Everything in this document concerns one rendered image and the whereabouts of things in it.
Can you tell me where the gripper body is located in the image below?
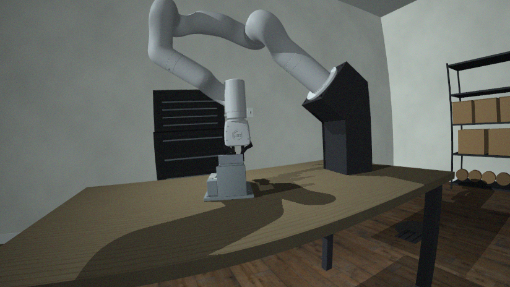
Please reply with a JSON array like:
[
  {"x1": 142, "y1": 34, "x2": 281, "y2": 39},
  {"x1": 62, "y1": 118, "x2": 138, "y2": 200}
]
[{"x1": 225, "y1": 119, "x2": 251, "y2": 147}]

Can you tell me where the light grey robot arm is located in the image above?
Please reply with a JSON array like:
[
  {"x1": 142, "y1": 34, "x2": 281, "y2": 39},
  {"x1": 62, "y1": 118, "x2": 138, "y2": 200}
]
[{"x1": 148, "y1": 0, "x2": 337, "y2": 120}]

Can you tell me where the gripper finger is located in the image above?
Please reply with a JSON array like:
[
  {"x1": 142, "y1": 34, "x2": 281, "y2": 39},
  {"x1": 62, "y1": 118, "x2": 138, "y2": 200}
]
[
  {"x1": 240, "y1": 143, "x2": 253, "y2": 161},
  {"x1": 223, "y1": 143, "x2": 236, "y2": 153}
]

